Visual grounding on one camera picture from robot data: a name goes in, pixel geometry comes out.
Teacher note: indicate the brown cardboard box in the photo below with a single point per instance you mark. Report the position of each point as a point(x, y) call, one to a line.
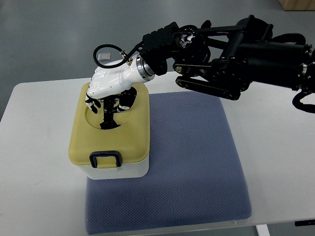
point(298, 5)

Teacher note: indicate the dark blue front latch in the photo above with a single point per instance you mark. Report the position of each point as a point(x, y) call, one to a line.
point(104, 155)

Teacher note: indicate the black lid handle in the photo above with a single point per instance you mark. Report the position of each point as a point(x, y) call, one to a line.
point(108, 113)

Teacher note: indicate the black bracket under table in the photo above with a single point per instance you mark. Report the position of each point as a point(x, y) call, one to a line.
point(304, 223)

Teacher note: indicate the yellow box lid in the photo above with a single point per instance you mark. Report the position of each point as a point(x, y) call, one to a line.
point(131, 139)

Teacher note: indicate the white storage box base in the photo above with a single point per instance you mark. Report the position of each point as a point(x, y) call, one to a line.
point(127, 170)

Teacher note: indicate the blue grey fabric mat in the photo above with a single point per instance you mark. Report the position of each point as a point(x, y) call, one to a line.
point(195, 175)

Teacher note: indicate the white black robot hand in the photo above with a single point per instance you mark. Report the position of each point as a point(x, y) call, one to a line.
point(112, 81)

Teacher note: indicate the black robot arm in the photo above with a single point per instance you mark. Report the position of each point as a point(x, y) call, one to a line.
point(224, 61)

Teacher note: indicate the white table leg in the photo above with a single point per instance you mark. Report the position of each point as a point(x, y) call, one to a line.
point(262, 230)

